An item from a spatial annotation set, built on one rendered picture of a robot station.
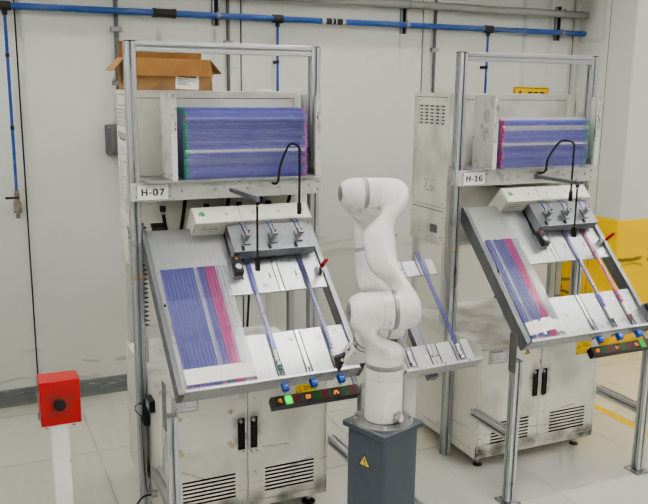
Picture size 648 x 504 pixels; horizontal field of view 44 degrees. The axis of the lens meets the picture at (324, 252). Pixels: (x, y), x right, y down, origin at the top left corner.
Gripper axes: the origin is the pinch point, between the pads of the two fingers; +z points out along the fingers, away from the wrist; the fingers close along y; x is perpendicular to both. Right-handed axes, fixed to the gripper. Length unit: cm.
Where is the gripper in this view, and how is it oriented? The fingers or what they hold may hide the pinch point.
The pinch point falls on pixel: (349, 364)
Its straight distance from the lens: 286.6
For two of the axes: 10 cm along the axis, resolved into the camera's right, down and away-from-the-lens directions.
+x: -3.0, -7.9, 5.3
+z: -2.8, 6.0, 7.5
